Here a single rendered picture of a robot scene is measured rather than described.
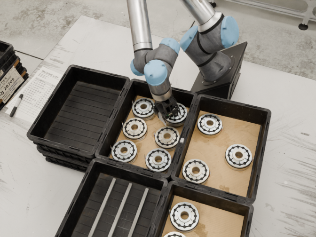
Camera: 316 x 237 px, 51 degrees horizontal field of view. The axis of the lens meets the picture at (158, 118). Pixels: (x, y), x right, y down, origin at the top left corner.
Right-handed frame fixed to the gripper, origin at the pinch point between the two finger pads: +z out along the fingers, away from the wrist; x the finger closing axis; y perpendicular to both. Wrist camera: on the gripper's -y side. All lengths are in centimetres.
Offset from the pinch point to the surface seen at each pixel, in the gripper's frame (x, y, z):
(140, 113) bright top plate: -9.6, -7.4, -0.4
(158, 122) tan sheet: -4.6, -1.8, 3.5
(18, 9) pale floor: -59, -232, 80
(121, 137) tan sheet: -21.5, -2.3, 1.0
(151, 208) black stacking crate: -23.5, 30.5, 0.9
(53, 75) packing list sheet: -39, -62, 11
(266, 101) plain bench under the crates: 48, 5, 24
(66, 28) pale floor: -26, -182, 84
